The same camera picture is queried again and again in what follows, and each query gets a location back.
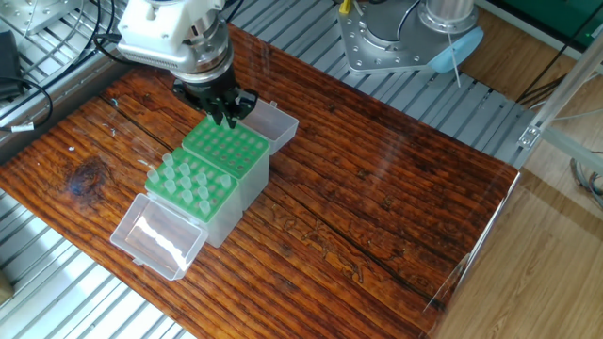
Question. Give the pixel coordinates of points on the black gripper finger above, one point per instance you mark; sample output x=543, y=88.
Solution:
x=243, y=105
x=202, y=102

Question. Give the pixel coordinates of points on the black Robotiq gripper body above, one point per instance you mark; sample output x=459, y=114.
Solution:
x=207, y=80

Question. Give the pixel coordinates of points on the green rack clear tip box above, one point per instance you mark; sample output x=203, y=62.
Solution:
x=254, y=165
x=160, y=235

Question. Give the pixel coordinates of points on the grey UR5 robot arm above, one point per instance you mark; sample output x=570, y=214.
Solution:
x=170, y=28

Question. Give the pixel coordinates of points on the small yellow tag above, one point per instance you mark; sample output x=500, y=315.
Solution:
x=345, y=6

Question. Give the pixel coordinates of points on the glossy wooden table board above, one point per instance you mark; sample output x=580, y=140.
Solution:
x=377, y=188

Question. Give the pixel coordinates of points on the perforated silver metal plate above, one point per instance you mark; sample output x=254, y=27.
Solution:
x=52, y=14

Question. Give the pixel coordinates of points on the small black device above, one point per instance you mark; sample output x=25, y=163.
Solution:
x=6, y=56

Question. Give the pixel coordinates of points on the silver robot mount plate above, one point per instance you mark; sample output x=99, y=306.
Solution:
x=386, y=47

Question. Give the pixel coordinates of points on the aluminium frame post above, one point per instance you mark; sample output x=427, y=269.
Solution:
x=565, y=113

